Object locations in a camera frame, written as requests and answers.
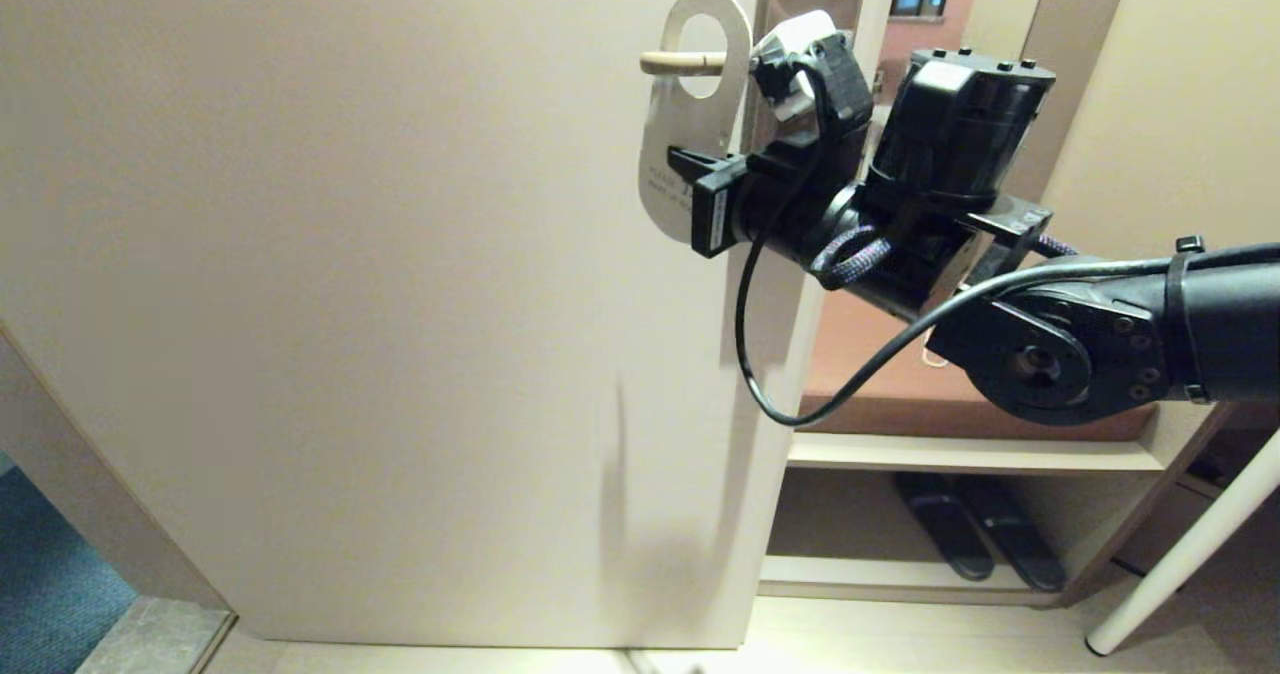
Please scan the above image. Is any blue and white door hanger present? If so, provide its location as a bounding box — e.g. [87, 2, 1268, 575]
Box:
[638, 0, 753, 245]

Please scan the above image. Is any beige room door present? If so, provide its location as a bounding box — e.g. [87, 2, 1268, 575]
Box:
[0, 0, 899, 652]

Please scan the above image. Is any brown bench seat cushion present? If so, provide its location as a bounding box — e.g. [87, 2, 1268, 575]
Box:
[797, 284, 1161, 442]

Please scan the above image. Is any white bench seat board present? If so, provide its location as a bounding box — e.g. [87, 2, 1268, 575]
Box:
[786, 432, 1166, 475]

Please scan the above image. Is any black slipper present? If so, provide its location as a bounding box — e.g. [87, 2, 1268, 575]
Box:
[893, 472, 996, 584]
[955, 474, 1068, 595]

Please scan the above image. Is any white bench base board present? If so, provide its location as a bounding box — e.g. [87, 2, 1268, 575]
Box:
[757, 555, 1063, 610]

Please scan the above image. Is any white table leg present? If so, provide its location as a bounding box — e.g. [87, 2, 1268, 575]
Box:
[1085, 429, 1280, 658]

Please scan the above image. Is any braided right arm cable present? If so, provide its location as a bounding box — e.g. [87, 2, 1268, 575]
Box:
[810, 226, 1081, 290]

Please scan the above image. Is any beige lever door handle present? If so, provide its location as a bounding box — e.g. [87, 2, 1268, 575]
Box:
[640, 49, 729, 77]

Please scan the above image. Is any black right camera mount bracket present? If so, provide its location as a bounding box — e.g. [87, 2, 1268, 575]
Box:
[750, 32, 874, 200]

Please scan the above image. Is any smooth black right arm cable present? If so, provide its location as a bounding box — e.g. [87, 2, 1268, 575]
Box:
[735, 59, 1280, 427]

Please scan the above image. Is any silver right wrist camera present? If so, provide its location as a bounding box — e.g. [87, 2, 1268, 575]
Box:
[752, 11, 837, 120]

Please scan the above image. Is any wall mirror brown frame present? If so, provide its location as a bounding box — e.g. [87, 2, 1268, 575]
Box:
[870, 0, 1138, 255]

